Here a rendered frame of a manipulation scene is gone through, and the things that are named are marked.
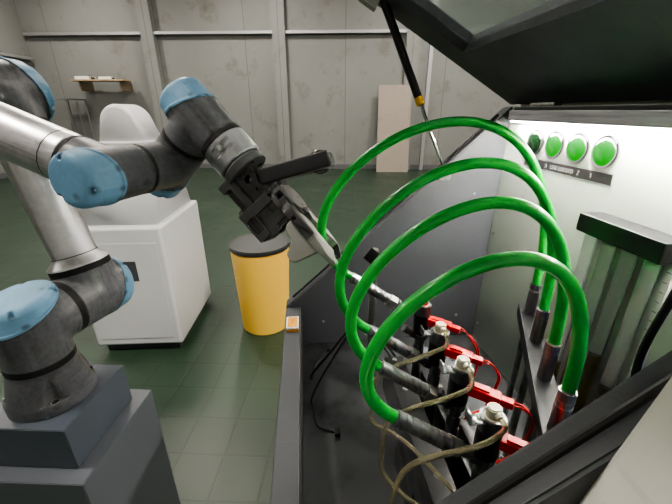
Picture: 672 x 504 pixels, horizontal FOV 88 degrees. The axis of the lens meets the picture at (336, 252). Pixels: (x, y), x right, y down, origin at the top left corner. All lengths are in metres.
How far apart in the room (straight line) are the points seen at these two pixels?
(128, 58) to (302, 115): 4.43
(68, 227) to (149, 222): 1.38
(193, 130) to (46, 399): 0.58
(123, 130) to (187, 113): 5.41
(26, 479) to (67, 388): 0.17
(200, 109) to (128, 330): 2.10
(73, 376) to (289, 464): 0.48
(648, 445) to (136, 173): 0.59
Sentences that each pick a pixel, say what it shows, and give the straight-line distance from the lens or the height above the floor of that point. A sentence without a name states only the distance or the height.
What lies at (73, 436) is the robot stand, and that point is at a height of 0.87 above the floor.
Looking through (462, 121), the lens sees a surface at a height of 1.43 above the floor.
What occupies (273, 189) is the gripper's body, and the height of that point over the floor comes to 1.33.
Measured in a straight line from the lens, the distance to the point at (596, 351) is 0.70.
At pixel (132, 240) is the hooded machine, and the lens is 2.27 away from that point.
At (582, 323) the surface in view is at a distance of 0.42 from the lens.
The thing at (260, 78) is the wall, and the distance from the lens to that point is 9.76.
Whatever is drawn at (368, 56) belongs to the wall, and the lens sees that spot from 9.56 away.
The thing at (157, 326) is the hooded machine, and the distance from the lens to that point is 2.48.
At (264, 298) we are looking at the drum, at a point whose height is 0.30.
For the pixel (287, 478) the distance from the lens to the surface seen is 0.60.
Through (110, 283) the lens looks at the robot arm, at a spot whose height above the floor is 1.09.
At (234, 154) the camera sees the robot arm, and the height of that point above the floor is 1.38.
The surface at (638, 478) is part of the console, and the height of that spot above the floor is 1.21.
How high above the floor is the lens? 1.44
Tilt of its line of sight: 22 degrees down
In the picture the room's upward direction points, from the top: straight up
